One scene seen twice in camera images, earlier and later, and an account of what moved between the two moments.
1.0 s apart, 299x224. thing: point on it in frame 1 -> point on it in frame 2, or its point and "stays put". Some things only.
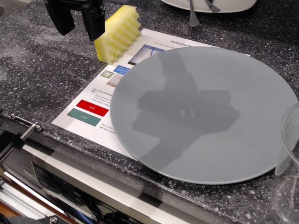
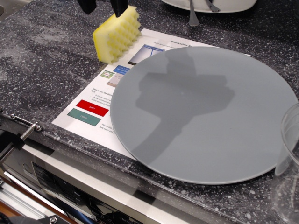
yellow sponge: x=122 y=29 stays put
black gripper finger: x=60 y=11 -> x=88 y=5
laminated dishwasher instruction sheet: x=87 y=117 stays put
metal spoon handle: x=193 y=20 stays put
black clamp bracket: x=7 y=137 stays put
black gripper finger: x=94 y=17 -> x=119 y=6
